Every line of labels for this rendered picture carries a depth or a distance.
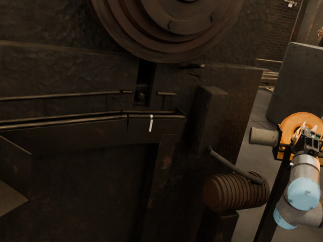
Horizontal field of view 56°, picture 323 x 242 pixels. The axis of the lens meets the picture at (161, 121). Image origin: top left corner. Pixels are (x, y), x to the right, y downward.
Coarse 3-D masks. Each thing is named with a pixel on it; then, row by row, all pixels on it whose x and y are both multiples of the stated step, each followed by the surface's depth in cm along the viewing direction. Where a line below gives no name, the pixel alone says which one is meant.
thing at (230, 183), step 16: (224, 176) 104; (240, 176) 106; (256, 176) 108; (208, 192) 105; (224, 192) 100; (240, 192) 102; (256, 192) 104; (208, 208) 111; (224, 208) 101; (240, 208) 104; (208, 224) 111; (224, 224) 106; (208, 240) 111; (224, 240) 110
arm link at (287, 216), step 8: (280, 200) 87; (280, 208) 87; (288, 208) 84; (296, 208) 82; (320, 208) 85; (280, 216) 87; (288, 216) 85; (296, 216) 84; (304, 216) 84; (312, 216) 84; (320, 216) 84; (280, 224) 88; (288, 224) 86; (296, 224) 87; (304, 224) 86; (312, 224) 85
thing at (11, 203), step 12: (0, 144) 66; (12, 144) 64; (0, 156) 67; (12, 156) 65; (24, 156) 62; (0, 168) 68; (12, 168) 66; (24, 168) 63; (0, 180) 69; (12, 180) 67; (24, 180) 64; (0, 192) 66; (12, 192) 66; (24, 192) 65; (0, 204) 63; (12, 204) 63; (0, 216) 60
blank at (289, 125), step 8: (304, 112) 105; (288, 120) 106; (296, 120) 105; (304, 120) 105; (312, 120) 105; (320, 120) 104; (288, 128) 105; (312, 128) 104; (320, 128) 104; (288, 136) 105
